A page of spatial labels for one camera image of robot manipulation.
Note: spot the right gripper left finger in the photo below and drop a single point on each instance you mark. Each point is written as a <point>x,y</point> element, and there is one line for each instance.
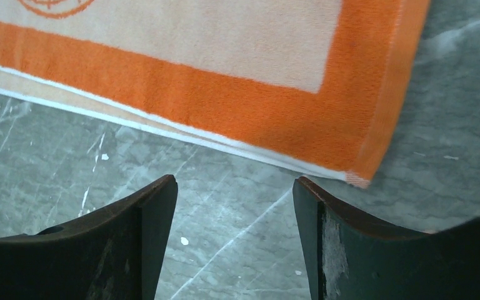
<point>115,252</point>

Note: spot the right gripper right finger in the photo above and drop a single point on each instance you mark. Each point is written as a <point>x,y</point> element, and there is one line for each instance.
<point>351,254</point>

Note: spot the orange white towel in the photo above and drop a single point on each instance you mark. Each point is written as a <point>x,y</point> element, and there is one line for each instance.
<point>316,87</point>

